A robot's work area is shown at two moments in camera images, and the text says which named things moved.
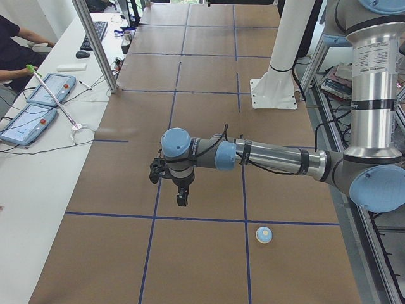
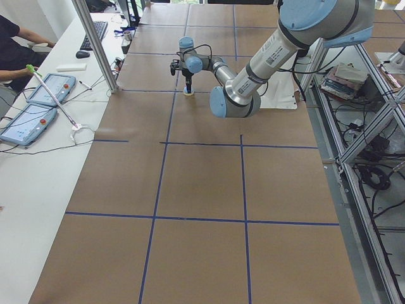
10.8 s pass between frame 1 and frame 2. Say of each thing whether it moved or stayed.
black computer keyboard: stayed
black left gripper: moved
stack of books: stayed
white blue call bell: moved
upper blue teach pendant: stayed
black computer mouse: stayed
